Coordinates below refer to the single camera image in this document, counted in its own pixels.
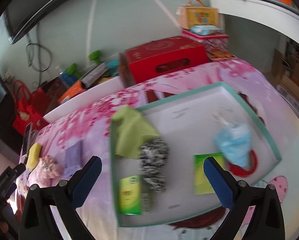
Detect blue face mask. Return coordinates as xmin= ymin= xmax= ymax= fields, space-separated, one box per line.
xmin=213 ymin=120 xmax=252 ymax=167

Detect green tissue pack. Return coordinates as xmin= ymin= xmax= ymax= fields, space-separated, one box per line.
xmin=118 ymin=175 xmax=150 ymax=216
xmin=193 ymin=152 xmax=226 ymax=195

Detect leopard print fabric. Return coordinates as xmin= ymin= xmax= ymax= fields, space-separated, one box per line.
xmin=138 ymin=137 xmax=170 ymax=194

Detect green microfiber cloth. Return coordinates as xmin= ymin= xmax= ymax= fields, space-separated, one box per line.
xmin=111 ymin=105 xmax=160 ymax=159

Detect yellow sponge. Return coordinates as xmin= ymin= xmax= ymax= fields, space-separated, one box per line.
xmin=26 ymin=142 xmax=42 ymax=170

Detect pink white scrunchie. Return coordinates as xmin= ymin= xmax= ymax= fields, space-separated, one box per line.
xmin=36 ymin=155 xmax=64 ymax=187

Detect smartphone on stand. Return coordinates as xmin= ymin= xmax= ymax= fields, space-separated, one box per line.
xmin=21 ymin=123 xmax=39 ymax=155

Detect cartoon print bedsheet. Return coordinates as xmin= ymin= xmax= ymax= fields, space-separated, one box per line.
xmin=14 ymin=57 xmax=299 ymax=240

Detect red felt bag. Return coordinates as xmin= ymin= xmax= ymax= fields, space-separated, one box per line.
xmin=12 ymin=80 xmax=51 ymax=135

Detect teal rimmed white tray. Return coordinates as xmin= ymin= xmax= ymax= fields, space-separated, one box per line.
xmin=116 ymin=82 xmax=282 ymax=228

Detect orange cardboard box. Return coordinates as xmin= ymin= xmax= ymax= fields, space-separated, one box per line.
xmin=58 ymin=80 xmax=85 ymax=105

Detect blue water bottle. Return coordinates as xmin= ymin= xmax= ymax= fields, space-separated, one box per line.
xmin=56 ymin=65 xmax=76 ymax=88

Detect green dumbbell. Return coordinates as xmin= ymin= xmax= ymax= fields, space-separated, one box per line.
xmin=65 ymin=50 xmax=102 ymax=79

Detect white foam board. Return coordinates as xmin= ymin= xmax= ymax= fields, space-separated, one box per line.
xmin=44 ymin=76 xmax=124 ymax=123

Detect teal plastic container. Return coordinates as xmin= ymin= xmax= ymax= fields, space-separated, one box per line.
xmin=106 ymin=59 xmax=120 ymax=77

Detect patterned red white box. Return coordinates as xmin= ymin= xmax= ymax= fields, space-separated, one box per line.
xmin=181 ymin=29 xmax=229 ymax=58

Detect red gift box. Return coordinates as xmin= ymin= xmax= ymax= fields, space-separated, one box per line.
xmin=118 ymin=36 xmax=209 ymax=87

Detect blue wipes pack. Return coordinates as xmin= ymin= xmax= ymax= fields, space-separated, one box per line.
xmin=190 ymin=24 xmax=225 ymax=36

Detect white curved desk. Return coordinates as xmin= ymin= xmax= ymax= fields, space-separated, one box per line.
xmin=210 ymin=0 xmax=299 ymax=44

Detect red ring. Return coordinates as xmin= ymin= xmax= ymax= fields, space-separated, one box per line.
xmin=227 ymin=148 xmax=258 ymax=178

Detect black cable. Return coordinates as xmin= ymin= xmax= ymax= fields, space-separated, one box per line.
xmin=25 ymin=32 xmax=53 ymax=81

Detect tan gift box with handle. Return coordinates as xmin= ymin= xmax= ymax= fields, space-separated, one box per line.
xmin=176 ymin=0 xmax=219 ymax=30

